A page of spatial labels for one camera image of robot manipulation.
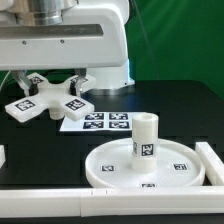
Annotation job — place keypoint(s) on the white marker tag sheet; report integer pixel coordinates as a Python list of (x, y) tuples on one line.
[(100, 121)]

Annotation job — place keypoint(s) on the white border bar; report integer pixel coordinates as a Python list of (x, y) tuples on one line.
[(111, 201), (213, 164), (2, 155)]

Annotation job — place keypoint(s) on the white cross-shaped table base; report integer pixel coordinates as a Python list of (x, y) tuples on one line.
[(54, 97)]

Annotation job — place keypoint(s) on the white right border bar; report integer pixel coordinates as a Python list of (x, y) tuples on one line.
[(213, 164)]

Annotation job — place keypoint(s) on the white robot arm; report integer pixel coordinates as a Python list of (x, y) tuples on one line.
[(87, 36)]

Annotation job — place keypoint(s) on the white left border bar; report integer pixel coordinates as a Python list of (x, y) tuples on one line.
[(2, 155)]

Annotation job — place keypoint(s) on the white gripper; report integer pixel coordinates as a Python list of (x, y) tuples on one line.
[(61, 34)]

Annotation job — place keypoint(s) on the white front border bar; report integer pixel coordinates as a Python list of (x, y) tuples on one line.
[(111, 201)]

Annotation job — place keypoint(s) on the white round table top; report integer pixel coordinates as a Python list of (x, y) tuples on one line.
[(110, 165)]

